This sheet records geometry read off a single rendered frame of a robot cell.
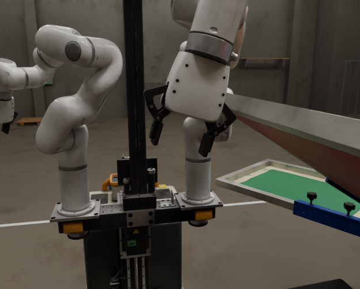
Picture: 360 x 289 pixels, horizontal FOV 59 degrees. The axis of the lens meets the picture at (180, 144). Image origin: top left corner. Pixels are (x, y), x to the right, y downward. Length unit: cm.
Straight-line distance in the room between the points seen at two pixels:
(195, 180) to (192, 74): 68
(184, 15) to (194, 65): 13
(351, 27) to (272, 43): 248
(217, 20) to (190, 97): 12
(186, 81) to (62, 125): 53
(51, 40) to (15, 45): 997
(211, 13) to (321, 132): 24
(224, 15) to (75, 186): 78
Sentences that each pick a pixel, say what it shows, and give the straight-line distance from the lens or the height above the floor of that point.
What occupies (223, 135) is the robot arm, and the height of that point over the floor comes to 139.
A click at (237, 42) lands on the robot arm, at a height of 168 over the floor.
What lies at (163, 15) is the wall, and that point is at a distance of 1082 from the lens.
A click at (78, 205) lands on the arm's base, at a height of 117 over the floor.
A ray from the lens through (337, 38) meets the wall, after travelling 1197.
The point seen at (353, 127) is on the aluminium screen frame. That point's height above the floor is 155.
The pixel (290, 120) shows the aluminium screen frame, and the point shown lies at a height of 154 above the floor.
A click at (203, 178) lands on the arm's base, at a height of 123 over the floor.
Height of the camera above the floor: 162
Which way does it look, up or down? 14 degrees down
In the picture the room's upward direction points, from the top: straight up
